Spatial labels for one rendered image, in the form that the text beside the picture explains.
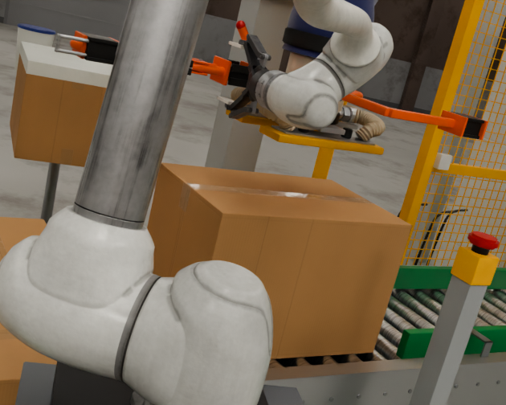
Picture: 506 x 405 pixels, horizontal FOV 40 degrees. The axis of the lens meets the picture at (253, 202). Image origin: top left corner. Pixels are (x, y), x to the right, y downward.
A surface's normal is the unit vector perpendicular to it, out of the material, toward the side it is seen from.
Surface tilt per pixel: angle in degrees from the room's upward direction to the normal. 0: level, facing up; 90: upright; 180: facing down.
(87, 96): 90
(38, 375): 0
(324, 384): 90
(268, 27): 90
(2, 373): 0
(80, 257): 76
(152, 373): 96
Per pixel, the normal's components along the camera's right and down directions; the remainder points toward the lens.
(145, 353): -0.22, 0.10
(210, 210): -0.85, -0.07
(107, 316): 0.07, -0.22
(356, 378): 0.47, 0.34
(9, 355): 0.23, -0.94
